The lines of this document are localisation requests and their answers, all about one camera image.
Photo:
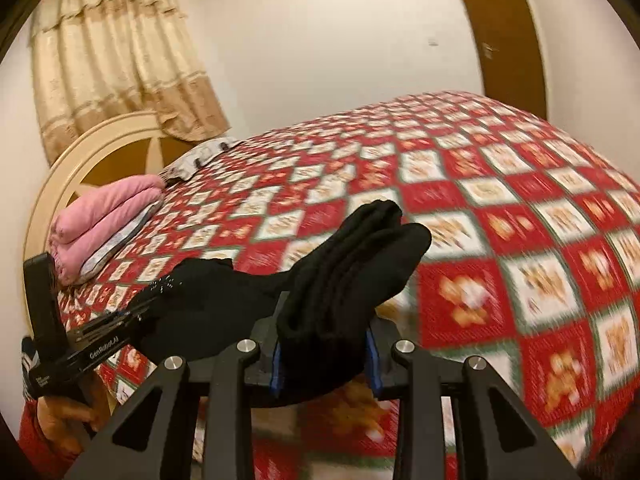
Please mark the cream round headboard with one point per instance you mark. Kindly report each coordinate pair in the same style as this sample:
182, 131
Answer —
75, 160

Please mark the red checkered printed blanket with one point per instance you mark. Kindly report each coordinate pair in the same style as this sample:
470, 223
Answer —
500, 240

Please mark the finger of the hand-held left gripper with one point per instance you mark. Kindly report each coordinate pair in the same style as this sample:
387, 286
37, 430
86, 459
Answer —
145, 295
115, 324

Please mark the grey patterned pillow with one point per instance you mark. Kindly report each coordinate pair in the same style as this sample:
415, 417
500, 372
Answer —
200, 157

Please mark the beige patterned curtain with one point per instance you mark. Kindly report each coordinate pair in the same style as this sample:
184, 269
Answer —
110, 60

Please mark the person's left forearm red sleeve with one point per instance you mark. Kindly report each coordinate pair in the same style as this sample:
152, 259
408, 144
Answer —
37, 447

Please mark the brown wooden door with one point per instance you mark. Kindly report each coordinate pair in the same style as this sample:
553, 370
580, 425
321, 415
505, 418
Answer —
505, 30

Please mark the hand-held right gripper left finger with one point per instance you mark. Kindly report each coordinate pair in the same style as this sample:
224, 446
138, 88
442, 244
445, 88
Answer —
275, 370

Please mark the black pants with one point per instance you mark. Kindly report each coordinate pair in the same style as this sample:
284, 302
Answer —
345, 285

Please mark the grey folded cloth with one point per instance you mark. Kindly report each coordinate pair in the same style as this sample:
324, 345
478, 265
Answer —
122, 237

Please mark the person's left hand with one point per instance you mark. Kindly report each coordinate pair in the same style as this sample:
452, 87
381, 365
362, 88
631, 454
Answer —
65, 417

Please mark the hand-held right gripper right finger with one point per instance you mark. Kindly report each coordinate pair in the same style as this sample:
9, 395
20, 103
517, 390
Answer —
373, 360

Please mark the pink folded blanket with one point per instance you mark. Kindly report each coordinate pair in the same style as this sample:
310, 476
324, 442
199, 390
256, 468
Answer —
100, 215

